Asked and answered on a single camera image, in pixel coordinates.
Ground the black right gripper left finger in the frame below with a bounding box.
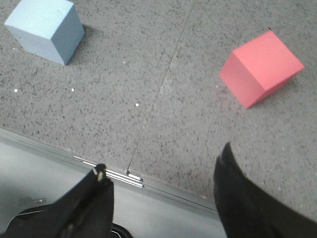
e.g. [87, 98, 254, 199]
[1, 164, 114, 238]

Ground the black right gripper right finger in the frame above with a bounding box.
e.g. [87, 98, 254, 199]
[213, 142, 317, 238]

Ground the blue smooth foam block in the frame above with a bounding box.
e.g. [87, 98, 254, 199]
[4, 0, 85, 65]

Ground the red foam block right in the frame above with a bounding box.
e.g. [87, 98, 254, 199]
[219, 30, 305, 109]

